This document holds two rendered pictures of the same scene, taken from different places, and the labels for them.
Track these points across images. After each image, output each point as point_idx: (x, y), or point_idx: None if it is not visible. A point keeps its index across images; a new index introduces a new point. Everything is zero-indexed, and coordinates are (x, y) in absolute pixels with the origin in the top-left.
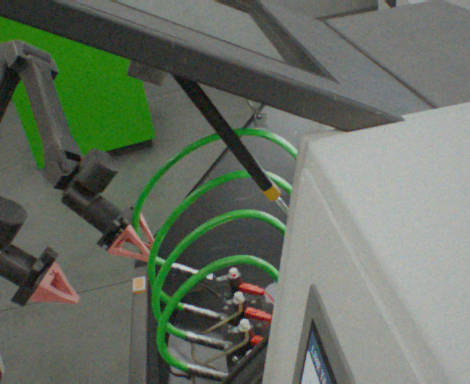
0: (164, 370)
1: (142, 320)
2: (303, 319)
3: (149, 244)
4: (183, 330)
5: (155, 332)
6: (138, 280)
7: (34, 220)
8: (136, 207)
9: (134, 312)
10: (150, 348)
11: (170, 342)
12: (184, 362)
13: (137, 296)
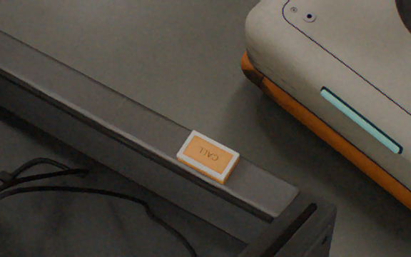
0: (58, 153)
1: (90, 106)
2: None
3: (289, 225)
4: (125, 245)
5: (142, 177)
6: (219, 158)
7: None
8: None
9: (130, 106)
10: (47, 106)
11: (116, 204)
12: (42, 193)
13: (179, 138)
